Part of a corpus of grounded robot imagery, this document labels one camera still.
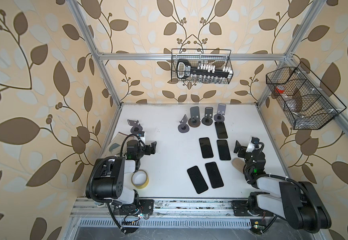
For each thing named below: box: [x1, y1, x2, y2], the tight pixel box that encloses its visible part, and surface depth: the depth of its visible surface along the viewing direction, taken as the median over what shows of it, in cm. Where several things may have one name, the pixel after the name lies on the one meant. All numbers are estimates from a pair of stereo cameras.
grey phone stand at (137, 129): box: [127, 119, 145, 137], surface depth 106 cm
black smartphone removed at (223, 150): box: [216, 139, 232, 161], surface depth 96 cm
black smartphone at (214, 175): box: [205, 161, 224, 189], surface depth 86 cm
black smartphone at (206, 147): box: [199, 137, 214, 159], surface depth 98 cm
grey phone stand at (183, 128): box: [177, 114, 190, 134], surface depth 107 cm
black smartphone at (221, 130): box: [214, 121, 228, 139], surface depth 107 cm
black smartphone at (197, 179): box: [187, 165, 209, 195], surface depth 87 cm
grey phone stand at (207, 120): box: [201, 107, 213, 126], surface depth 110 cm
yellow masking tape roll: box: [131, 169, 150, 190], surface depth 84 cm
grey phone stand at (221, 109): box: [213, 103, 227, 122], surface depth 110 cm
